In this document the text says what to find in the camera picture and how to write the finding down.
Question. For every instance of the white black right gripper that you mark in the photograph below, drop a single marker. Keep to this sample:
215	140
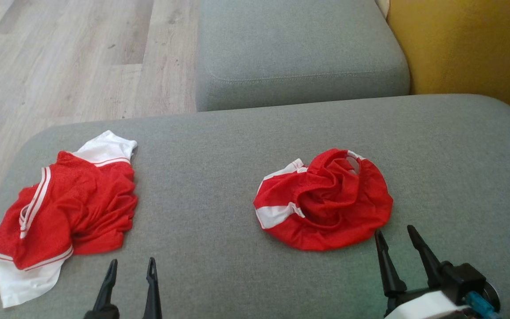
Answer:
423	308

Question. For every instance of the red basketball jersey white trim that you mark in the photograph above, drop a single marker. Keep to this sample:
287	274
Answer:
73	199

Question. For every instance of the red garment with white band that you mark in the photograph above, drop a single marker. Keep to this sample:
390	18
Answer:
334	208

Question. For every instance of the large grey sofa seat cushion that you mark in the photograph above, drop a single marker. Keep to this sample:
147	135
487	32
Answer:
219	177

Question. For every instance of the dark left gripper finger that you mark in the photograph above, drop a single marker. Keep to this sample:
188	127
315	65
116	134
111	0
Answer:
106	288
152	292

